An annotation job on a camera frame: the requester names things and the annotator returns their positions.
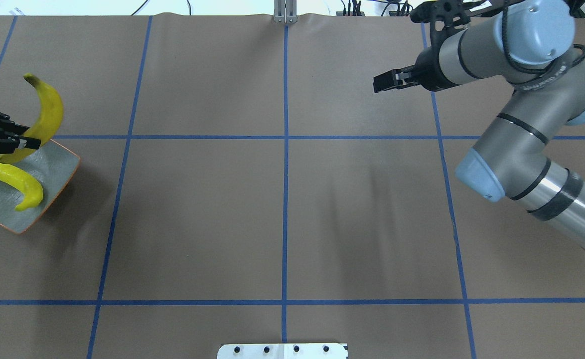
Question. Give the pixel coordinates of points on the grey square plate orange rim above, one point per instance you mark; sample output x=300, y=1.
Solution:
x=53, y=166

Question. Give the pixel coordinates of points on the bright yellow-green banana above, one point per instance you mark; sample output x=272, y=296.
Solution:
x=25, y=183

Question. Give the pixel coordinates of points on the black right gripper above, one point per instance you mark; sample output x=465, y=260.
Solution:
x=429, y=70

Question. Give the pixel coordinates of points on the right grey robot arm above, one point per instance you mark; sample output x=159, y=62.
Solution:
x=531, y=45

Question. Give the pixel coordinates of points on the aluminium frame post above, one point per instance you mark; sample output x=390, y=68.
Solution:
x=285, y=11

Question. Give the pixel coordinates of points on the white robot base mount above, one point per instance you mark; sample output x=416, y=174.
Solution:
x=284, y=351

